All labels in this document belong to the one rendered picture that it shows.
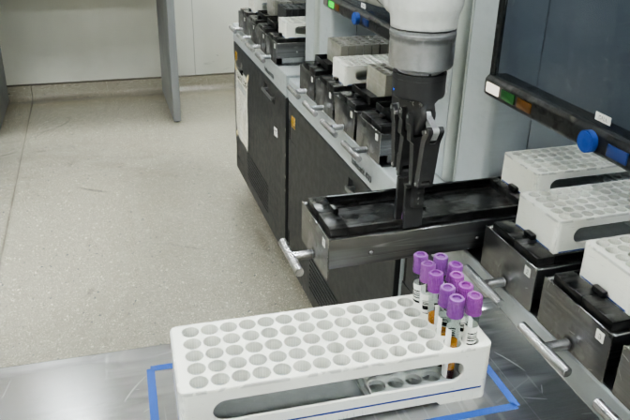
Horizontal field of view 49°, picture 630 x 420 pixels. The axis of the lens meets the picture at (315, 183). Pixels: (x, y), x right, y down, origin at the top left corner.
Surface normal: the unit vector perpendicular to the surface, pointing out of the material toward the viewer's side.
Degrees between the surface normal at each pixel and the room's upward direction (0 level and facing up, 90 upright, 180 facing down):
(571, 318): 90
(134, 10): 90
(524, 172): 90
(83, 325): 0
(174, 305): 0
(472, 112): 90
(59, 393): 0
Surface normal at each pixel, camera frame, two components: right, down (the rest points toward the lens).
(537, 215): -0.95, 0.11
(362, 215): 0.02, -0.91
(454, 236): 0.30, 0.40
